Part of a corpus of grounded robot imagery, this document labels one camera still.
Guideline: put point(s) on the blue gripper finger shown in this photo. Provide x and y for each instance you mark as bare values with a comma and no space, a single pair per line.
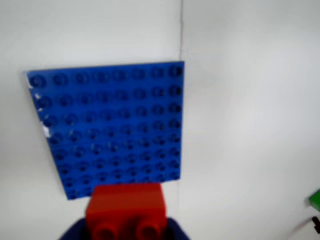
77,231
176,231

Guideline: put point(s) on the red 2x2 toy block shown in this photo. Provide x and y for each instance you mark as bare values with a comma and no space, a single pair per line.
125,207

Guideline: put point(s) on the blue 8x8 studded plate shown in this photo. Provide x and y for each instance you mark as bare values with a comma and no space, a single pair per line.
112,125

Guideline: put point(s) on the green flat object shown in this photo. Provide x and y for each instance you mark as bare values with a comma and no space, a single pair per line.
315,200

